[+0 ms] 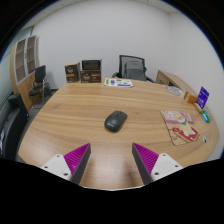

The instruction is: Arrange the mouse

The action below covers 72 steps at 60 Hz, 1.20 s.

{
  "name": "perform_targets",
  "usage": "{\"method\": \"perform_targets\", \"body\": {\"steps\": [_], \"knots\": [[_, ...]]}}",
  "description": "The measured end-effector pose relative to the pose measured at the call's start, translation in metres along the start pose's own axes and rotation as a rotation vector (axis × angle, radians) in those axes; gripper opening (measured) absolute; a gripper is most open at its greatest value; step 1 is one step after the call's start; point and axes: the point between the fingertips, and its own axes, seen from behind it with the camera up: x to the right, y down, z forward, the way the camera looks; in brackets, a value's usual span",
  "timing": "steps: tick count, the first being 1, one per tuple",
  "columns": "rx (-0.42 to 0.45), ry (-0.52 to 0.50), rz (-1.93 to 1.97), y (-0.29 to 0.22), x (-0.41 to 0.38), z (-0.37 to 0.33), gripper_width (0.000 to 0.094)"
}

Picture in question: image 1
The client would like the flat tan box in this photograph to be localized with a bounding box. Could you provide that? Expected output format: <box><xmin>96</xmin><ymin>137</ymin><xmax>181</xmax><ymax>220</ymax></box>
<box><xmin>193</xmin><ymin>102</ymin><xmax>204</xmax><ymax>114</ymax></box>

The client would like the wooden shelf cabinet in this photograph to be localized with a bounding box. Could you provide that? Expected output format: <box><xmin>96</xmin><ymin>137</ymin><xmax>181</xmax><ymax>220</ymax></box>
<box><xmin>9</xmin><ymin>34</ymin><xmax>42</xmax><ymax>111</ymax></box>

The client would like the cartoon print mouse pad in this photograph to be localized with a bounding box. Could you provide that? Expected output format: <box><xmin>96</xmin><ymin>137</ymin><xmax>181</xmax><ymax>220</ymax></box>
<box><xmin>160</xmin><ymin>110</ymin><xmax>201</xmax><ymax>146</ymax></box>

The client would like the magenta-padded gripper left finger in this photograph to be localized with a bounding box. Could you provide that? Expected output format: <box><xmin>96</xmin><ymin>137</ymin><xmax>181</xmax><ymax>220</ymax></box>
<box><xmin>40</xmin><ymin>142</ymin><xmax>92</xmax><ymax>185</ymax></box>

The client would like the purple packet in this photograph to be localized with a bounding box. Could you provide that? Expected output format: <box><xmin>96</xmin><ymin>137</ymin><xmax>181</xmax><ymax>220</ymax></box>
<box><xmin>195</xmin><ymin>86</ymin><xmax>210</xmax><ymax>110</ymax></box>

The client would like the grey backpack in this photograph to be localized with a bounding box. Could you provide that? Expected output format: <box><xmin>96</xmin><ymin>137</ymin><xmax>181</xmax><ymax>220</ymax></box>
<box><xmin>123</xmin><ymin>61</ymin><xmax>148</xmax><ymax>82</ymax></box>

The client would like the small orange box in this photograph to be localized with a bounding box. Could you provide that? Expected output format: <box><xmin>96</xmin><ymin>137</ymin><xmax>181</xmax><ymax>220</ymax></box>
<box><xmin>183</xmin><ymin>91</ymin><xmax>198</xmax><ymax>104</ymax></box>

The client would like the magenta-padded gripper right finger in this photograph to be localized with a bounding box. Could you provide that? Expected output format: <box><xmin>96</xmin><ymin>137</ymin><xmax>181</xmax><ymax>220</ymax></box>
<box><xmin>132</xmin><ymin>142</ymin><xmax>184</xmax><ymax>185</ymax></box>

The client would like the black computer mouse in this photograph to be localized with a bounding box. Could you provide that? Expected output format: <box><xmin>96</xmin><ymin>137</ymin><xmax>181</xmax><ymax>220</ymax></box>
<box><xmin>104</xmin><ymin>110</ymin><xmax>128</xmax><ymax>133</ymax></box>

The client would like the round grey white disc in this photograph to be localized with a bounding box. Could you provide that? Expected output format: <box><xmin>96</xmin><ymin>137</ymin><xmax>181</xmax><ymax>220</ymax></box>
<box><xmin>165</xmin><ymin>85</ymin><xmax>185</xmax><ymax>98</ymax></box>

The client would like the black visitor chair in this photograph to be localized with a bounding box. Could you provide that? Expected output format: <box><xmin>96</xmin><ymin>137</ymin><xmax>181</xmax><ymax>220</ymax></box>
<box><xmin>28</xmin><ymin>64</ymin><xmax>52</xmax><ymax>106</ymax></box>

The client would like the white printed sheet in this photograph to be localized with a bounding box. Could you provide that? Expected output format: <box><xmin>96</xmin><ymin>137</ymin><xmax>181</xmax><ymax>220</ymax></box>
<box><xmin>103</xmin><ymin>77</ymin><xmax>134</xmax><ymax>88</ymax></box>

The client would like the large open brown carton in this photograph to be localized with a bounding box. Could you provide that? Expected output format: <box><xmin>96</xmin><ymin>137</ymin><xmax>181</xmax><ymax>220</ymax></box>
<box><xmin>80</xmin><ymin>59</ymin><xmax>103</xmax><ymax>84</ymax></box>

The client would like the small brown carton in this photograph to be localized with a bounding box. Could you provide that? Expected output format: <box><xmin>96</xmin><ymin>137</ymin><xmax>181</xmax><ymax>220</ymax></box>
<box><xmin>64</xmin><ymin>62</ymin><xmax>82</xmax><ymax>84</ymax></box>

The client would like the black mesh office chair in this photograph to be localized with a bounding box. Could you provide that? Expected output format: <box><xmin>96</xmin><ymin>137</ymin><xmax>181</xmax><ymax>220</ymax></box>
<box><xmin>111</xmin><ymin>54</ymin><xmax>155</xmax><ymax>83</ymax></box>

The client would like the green and blue small pack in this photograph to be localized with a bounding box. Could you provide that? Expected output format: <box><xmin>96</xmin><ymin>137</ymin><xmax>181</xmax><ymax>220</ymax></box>
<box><xmin>200</xmin><ymin>109</ymin><xmax>213</xmax><ymax>123</ymax></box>

